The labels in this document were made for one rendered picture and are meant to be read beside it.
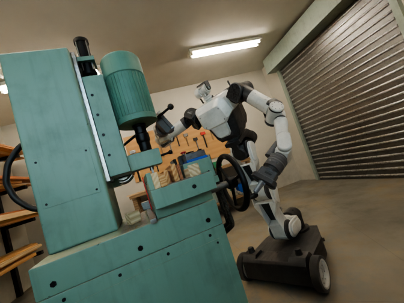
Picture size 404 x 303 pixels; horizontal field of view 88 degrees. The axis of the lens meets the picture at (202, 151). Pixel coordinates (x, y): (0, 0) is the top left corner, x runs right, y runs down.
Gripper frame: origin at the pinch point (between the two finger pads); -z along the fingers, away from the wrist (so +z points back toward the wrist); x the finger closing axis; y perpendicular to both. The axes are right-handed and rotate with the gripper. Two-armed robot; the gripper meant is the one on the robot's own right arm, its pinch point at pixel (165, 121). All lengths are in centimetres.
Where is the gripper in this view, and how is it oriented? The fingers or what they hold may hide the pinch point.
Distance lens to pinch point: 114.5
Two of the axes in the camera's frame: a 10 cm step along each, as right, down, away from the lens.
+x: 6.8, 7.3, 0.7
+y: -6.8, 6.6, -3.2
